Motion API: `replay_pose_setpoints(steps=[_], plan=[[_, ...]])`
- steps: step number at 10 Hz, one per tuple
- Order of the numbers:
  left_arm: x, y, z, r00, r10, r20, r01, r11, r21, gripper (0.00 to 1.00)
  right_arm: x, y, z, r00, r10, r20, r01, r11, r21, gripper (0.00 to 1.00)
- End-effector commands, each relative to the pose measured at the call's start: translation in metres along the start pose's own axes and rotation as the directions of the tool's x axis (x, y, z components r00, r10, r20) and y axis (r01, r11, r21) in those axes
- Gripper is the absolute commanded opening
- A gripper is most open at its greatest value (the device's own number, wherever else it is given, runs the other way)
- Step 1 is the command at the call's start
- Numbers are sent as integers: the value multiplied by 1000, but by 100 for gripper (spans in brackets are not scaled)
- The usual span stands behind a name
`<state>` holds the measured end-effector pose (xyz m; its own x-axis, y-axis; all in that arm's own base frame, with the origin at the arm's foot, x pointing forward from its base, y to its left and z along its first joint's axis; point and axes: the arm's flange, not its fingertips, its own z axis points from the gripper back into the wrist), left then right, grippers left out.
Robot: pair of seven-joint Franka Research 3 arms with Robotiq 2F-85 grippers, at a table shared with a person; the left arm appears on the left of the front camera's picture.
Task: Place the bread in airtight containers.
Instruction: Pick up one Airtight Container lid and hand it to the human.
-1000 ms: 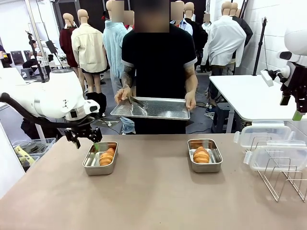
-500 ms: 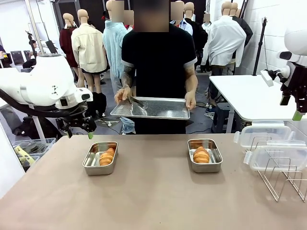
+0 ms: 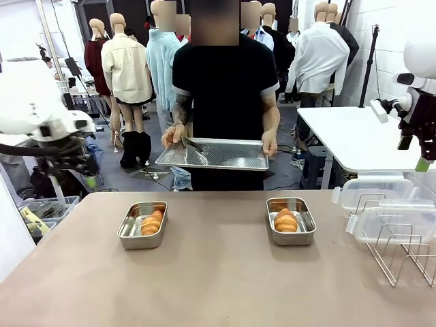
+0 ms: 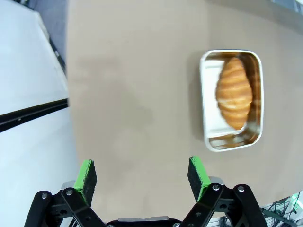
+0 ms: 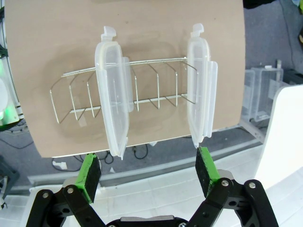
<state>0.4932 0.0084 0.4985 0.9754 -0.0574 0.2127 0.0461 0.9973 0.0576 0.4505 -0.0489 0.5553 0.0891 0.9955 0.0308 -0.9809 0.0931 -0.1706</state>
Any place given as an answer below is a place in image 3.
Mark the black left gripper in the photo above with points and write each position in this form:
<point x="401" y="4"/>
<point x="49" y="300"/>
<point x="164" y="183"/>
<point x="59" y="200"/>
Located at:
<point x="61" y="150"/>

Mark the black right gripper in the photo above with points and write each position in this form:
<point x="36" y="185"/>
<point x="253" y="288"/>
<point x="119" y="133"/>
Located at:
<point x="422" y="116"/>

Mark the clear plastic container lid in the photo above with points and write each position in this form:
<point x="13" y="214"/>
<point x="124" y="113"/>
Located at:
<point x="374" y="194"/>
<point x="391" y="225"/>

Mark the rectangular steel container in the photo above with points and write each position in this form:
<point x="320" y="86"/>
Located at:
<point x="293" y="238"/>
<point x="133" y="238"/>

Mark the golden croissant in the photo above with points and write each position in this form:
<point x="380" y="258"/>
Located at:
<point x="286" y="221"/>
<point x="151" y="223"/>

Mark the perforated metal baking tray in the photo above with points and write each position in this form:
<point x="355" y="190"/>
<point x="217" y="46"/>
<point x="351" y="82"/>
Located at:
<point x="231" y="156"/>

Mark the person's tattooed right forearm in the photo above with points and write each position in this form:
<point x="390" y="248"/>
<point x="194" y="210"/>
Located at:
<point x="180" y="112"/>

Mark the person's left forearm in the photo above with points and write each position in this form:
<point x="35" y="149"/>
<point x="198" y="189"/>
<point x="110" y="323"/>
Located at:
<point x="271" y="114"/>

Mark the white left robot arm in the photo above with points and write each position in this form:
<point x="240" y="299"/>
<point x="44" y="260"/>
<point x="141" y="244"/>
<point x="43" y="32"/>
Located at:
<point x="27" y="102"/>

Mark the person's right hand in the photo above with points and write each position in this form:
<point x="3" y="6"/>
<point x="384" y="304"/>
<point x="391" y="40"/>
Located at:
<point x="173" y="133"/>

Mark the person's left hand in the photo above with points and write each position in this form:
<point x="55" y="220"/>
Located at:
<point x="269" y="143"/>

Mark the black bag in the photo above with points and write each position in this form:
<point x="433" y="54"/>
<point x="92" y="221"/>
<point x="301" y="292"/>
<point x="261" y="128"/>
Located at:
<point x="68" y="187"/>

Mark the blue denim cloth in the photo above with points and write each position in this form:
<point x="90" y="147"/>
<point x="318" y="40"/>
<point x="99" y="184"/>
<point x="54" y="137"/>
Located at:
<point x="96" y="153"/>

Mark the clear plastic storage bin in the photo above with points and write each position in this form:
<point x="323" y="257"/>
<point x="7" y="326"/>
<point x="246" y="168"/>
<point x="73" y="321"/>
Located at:
<point x="61" y="204"/>

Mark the yellow green packet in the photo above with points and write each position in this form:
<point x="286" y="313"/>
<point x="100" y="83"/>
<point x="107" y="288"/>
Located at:
<point x="30" y="218"/>

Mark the black furry boot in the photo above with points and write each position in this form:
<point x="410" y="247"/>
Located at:
<point x="144" y="146"/>
<point x="129" y="150"/>

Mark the white side table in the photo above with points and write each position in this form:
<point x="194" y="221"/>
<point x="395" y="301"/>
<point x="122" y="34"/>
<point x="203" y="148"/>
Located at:
<point x="351" y="136"/>

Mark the black light stand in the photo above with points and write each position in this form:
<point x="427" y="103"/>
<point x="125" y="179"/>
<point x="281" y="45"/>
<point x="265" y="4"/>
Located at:
<point x="371" y="61"/>

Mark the black power adapter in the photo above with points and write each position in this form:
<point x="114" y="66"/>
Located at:
<point x="72" y="65"/>

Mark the mannequin in maroon dress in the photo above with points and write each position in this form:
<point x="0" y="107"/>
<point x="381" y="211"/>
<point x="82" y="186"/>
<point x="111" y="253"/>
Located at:
<point x="97" y="64"/>

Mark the crumpled blue jeans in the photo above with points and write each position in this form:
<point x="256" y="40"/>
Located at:
<point x="182" y="178"/>

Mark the mannequin in cream jacket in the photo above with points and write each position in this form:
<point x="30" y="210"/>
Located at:
<point x="126" y="68"/>

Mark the mannequin in black jacket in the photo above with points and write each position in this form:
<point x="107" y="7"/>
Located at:
<point x="351" y="44"/>

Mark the metal tongs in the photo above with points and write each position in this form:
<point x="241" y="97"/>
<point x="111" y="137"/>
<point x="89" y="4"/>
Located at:
<point x="195" y="146"/>

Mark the mannequin in white shirt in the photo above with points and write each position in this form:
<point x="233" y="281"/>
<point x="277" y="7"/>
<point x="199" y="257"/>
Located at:
<point x="316" y="58"/>

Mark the mannequin in light blue shirt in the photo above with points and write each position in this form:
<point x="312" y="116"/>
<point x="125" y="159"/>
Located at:
<point x="160" y="68"/>

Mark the silver metal pole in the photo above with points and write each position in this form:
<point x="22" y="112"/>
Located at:
<point x="51" y="34"/>

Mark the mannequin in black coat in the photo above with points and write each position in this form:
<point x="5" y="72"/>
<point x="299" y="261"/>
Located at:
<point x="282" y="51"/>

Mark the person in black t-shirt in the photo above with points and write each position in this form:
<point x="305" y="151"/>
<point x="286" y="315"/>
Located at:
<point x="225" y="95"/>

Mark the mannequin in red top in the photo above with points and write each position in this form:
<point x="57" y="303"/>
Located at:
<point x="185" y="38"/>

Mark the mannequin in blue collared shirt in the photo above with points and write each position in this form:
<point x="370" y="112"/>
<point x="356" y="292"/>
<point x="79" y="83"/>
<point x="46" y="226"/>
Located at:
<point x="264" y="35"/>

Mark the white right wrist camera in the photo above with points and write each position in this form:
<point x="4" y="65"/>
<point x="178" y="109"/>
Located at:
<point x="379" y="110"/>

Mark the mannequin base plate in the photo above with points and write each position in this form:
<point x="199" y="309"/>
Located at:
<point x="153" y="175"/>

